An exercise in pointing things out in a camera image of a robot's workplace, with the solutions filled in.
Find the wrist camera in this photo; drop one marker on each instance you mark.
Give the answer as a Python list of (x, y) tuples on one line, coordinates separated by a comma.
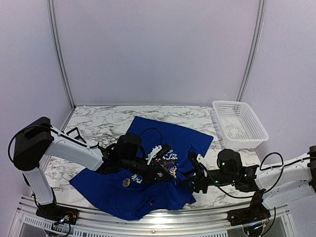
[(197, 160), (158, 152)]

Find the left aluminium corner post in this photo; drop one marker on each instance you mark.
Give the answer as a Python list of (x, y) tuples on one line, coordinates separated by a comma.
[(59, 54)]

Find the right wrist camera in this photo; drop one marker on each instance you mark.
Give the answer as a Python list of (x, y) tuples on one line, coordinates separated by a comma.
[(197, 160)]

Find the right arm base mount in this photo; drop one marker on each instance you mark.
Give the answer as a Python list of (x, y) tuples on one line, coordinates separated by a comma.
[(247, 215)]

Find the aluminium front rail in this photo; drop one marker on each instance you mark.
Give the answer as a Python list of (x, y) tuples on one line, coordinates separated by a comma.
[(91, 222)]

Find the round button badge brooch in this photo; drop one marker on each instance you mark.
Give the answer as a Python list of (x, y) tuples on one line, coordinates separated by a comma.
[(126, 182)]

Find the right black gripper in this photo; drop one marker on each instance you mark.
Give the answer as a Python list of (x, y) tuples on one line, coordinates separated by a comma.
[(199, 180)]

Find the white plastic basket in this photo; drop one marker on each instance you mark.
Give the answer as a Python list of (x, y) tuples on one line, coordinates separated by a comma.
[(239, 125)]

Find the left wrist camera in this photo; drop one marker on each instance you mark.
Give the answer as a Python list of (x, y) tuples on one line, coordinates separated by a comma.
[(158, 152)]

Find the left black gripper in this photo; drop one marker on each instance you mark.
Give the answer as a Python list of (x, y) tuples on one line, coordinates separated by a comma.
[(153, 171)]

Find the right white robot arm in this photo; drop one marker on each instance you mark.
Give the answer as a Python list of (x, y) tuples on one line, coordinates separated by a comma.
[(272, 185)]

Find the aluminium corner post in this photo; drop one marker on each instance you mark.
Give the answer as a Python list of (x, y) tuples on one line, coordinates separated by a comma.
[(253, 49), (59, 54)]

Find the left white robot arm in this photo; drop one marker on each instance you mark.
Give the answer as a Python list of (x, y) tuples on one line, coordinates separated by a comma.
[(28, 146)]

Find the right aluminium corner post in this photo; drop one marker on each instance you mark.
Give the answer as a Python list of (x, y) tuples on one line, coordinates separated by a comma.
[(253, 49)]

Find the blue printed t-shirt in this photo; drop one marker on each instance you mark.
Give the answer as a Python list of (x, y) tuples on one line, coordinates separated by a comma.
[(106, 192)]

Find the black brooch display box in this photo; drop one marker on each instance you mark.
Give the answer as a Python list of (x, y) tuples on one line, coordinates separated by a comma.
[(75, 133)]

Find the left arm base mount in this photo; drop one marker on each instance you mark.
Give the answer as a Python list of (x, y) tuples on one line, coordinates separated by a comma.
[(58, 214)]

